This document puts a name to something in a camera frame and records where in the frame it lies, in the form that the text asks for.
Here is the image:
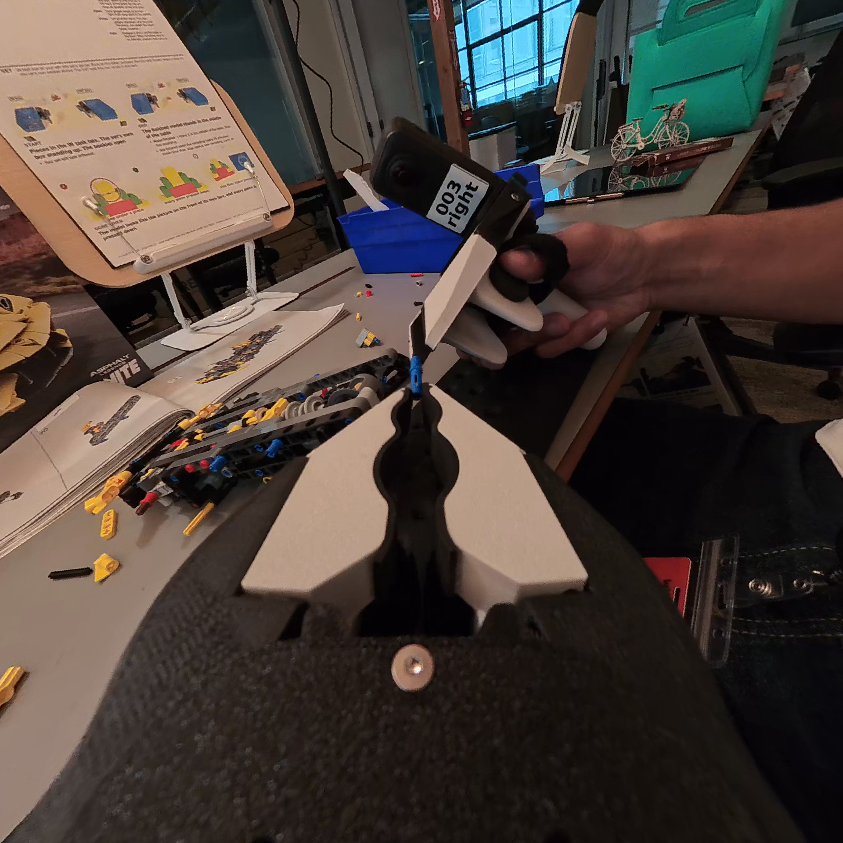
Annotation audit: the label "red badge card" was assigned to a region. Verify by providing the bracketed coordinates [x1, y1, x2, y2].
[644, 556, 692, 619]

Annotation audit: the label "wooden board instruction sheet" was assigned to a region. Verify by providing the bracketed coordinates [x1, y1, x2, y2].
[0, 0, 295, 288]

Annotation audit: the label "black slim pole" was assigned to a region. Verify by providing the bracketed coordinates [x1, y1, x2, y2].
[270, 0, 348, 215]

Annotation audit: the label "white wire bicycle model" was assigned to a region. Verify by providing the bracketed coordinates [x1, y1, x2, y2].
[609, 99, 692, 162]

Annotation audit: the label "pile of yellow lego pieces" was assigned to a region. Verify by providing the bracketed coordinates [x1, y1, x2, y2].
[0, 469, 134, 711]

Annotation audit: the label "printed paper sheet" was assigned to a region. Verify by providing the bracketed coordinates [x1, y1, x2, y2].
[619, 323, 739, 414]

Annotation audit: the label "black swivel chair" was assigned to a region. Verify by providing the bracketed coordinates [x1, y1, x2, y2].
[718, 315, 843, 400]

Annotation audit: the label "empty wooden board stand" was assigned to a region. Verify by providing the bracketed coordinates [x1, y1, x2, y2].
[540, 0, 610, 175]

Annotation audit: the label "open lego instruction booklet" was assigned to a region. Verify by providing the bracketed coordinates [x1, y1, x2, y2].
[0, 303, 350, 561]

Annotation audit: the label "black glossy panel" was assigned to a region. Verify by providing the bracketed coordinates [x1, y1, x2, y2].
[543, 161, 700, 200]

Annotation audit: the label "lego set cardboard box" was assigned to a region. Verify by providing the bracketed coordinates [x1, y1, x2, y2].
[0, 187, 155, 455]

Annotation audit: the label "person's right hand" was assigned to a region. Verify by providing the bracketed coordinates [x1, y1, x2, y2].
[498, 220, 661, 360]

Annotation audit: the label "scattered loose lego pieces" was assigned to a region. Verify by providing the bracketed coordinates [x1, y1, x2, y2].
[354, 267, 429, 324]

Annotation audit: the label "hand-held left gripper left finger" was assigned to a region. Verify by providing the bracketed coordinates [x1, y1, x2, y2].
[240, 387, 411, 621]

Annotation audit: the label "black yellow lego car chassis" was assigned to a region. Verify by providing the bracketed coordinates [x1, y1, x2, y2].
[122, 349, 409, 521]

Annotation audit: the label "white paper strip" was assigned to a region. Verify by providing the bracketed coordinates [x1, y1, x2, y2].
[342, 169, 391, 213]

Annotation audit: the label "wooden pillar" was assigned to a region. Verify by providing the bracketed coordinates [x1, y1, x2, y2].
[428, 0, 470, 155]

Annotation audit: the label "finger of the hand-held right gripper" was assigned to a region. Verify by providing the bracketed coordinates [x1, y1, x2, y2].
[423, 236, 496, 350]
[407, 310, 437, 370]

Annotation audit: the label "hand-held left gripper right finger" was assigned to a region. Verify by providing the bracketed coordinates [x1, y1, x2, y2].
[428, 386, 590, 611]

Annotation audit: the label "blue plastic bin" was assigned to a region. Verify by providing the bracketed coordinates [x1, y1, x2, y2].
[337, 165, 544, 274]

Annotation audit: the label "clear badge holder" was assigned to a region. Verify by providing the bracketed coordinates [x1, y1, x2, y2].
[692, 535, 742, 667]

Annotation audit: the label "brown flat box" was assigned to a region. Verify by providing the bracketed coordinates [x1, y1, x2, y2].
[631, 135, 735, 169]

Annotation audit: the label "teal felt bag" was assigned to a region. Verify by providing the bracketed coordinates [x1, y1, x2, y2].
[626, 0, 799, 141]

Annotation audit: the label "person's right forearm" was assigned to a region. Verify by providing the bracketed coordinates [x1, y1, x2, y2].
[642, 198, 843, 325]

